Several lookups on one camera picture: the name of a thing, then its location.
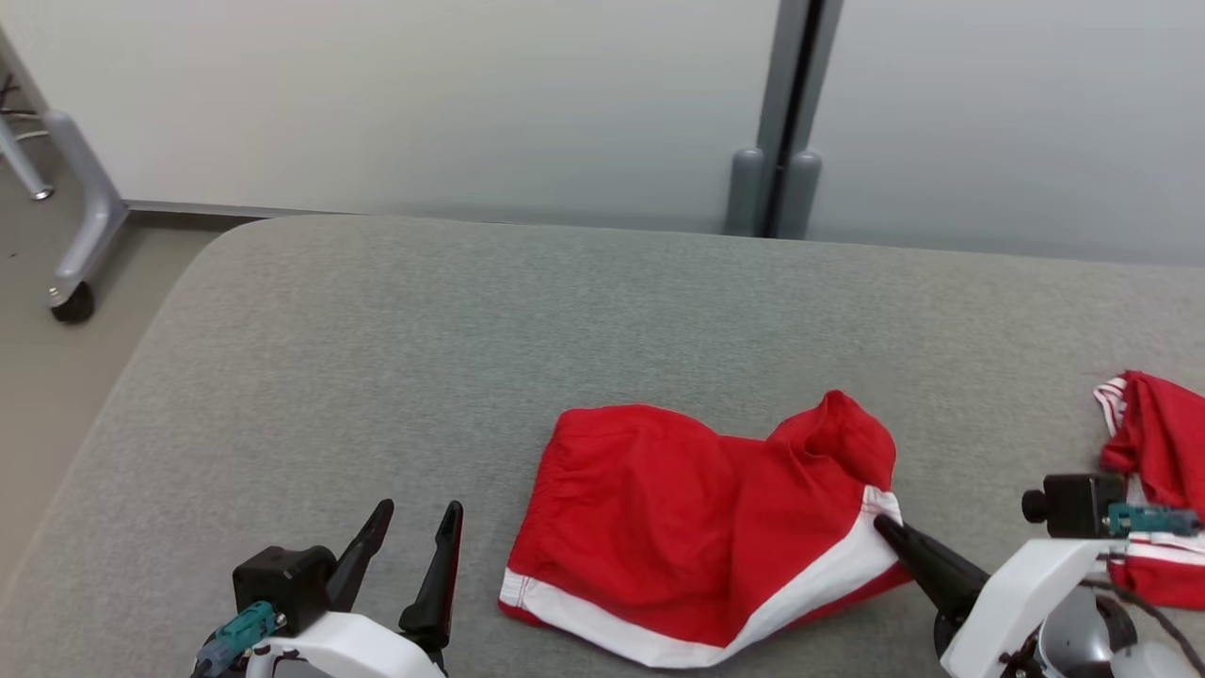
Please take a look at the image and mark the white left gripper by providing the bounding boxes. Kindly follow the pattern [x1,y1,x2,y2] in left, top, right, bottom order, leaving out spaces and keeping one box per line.
[243,499,465,678]

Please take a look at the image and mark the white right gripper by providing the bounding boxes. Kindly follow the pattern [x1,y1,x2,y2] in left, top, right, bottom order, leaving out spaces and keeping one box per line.
[873,514,1133,678]

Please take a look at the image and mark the red shorts with white panels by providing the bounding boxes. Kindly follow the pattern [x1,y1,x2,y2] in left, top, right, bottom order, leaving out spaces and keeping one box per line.
[497,389,912,670]

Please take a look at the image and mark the red jersey shirt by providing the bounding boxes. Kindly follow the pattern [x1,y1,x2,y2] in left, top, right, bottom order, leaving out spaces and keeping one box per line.
[1092,369,1205,610]

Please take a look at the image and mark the grey cylindrical bumper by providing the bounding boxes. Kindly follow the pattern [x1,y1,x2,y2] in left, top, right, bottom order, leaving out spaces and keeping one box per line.
[725,148,765,236]
[779,151,823,240]

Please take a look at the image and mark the black caster wheel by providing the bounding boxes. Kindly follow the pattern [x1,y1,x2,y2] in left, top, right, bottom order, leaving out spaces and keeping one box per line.
[50,281,96,326]

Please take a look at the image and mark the grey table leg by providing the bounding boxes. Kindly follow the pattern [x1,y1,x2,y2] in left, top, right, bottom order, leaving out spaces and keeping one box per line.
[42,109,131,307]

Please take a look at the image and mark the thin grey metal leg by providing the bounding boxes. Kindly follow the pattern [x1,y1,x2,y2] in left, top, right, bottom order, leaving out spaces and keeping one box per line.
[0,115,55,202]

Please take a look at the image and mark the teal left camera connector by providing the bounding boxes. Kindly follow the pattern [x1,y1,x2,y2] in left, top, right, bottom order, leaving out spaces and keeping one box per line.
[193,601,281,675]

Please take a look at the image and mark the teal camera connector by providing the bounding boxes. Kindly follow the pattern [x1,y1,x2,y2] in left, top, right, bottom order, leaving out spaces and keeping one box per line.
[1106,502,1199,538]
[193,601,281,675]

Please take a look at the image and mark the teal right camera connector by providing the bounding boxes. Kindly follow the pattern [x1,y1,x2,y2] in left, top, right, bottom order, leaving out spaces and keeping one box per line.
[1106,502,1199,538]

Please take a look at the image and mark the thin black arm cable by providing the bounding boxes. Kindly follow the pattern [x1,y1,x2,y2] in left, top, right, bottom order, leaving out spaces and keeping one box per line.
[1083,576,1201,651]

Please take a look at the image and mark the grey wall base rail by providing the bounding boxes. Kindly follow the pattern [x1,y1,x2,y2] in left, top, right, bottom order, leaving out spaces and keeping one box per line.
[122,199,330,223]

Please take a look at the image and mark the grey vertical partition frame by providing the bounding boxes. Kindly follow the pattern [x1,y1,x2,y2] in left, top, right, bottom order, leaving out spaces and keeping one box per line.
[758,0,845,236]

